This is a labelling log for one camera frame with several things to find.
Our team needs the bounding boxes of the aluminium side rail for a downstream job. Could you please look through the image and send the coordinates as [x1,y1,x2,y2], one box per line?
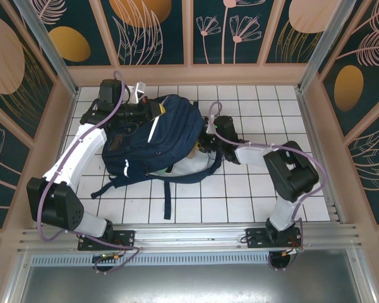
[296,90,347,227]
[34,88,80,229]

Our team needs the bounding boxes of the aluminium mounting rail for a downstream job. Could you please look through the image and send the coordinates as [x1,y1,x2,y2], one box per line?
[17,222,364,253]

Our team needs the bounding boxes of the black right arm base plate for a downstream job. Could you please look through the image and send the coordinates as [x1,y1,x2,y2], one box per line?
[245,227,304,250]

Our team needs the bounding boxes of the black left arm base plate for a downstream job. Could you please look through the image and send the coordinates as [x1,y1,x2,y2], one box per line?
[78,229,136,252]

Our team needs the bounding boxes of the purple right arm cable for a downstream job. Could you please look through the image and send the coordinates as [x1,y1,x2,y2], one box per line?
[208,101,330,273]

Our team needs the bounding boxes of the grey sheet metal panel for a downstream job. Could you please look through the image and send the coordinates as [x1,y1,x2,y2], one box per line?
[18,249,375,303]

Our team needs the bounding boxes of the navy blue backpack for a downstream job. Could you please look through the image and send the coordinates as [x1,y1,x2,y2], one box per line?
[90,93,224,221]

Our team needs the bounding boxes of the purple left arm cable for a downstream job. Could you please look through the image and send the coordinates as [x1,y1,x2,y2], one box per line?
[36,71,142,275]

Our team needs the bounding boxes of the aluminium corner post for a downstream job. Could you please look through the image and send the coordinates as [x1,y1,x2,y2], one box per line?
[296,0,358,93]
[12,0,80,97]

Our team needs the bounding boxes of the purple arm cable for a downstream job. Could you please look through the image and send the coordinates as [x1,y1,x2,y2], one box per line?
[208,101,330,273]
[36,71,142,275]

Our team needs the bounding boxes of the slotted grey cable duct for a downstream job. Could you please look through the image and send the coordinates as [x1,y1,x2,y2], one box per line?
[30,254,274,266]

